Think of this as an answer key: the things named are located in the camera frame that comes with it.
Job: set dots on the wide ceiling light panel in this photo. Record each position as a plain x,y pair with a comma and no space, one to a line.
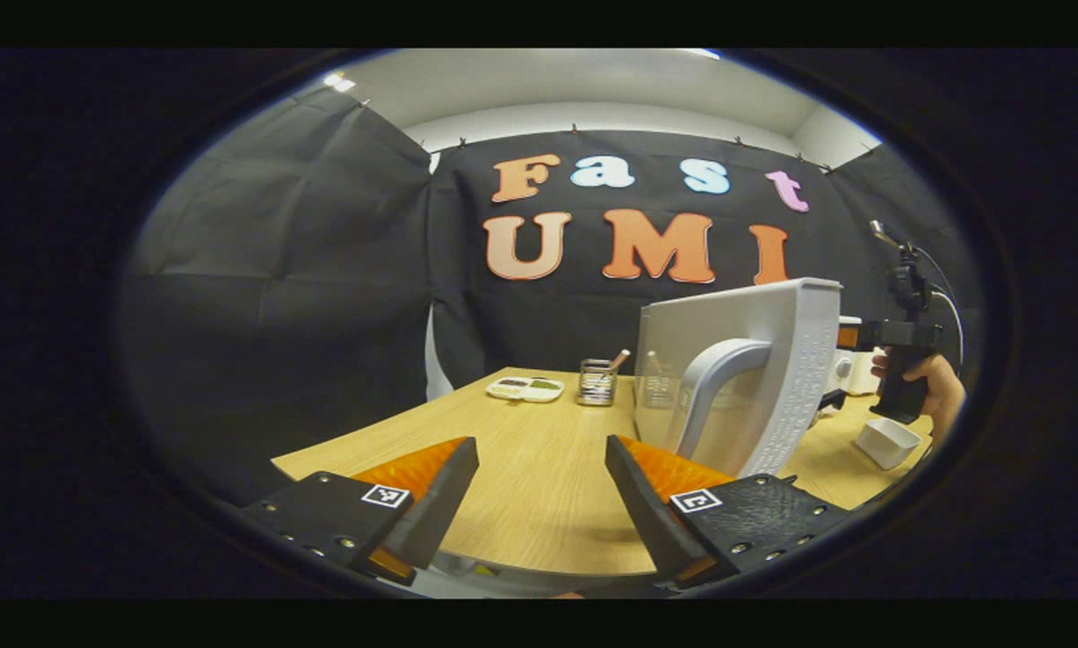
701,52

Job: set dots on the white microwave oven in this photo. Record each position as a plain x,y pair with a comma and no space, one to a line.
800,360

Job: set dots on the white divided snack dish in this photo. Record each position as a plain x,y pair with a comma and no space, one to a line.
525,389

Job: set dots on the small white square dish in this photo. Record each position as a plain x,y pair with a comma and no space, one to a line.
887,443

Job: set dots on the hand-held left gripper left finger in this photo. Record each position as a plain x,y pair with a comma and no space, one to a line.
435,513

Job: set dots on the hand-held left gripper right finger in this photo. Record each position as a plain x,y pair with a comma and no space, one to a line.
642,508

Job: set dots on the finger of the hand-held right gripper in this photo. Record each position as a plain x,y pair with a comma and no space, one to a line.
848,337

